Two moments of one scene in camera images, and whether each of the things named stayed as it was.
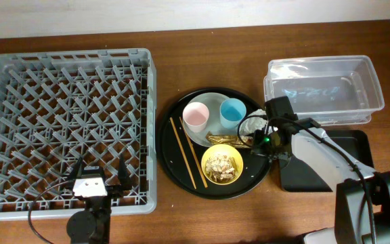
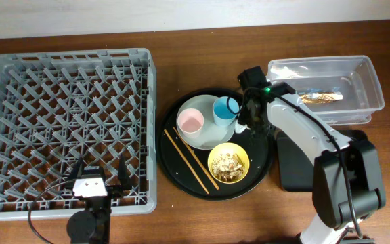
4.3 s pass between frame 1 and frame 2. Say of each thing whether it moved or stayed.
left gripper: stayed
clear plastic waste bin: stayed
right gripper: moved
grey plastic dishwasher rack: stayed
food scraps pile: moved
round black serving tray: stayed
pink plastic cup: moved
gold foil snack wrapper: moved
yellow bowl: moved
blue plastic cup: moved
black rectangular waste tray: stayed
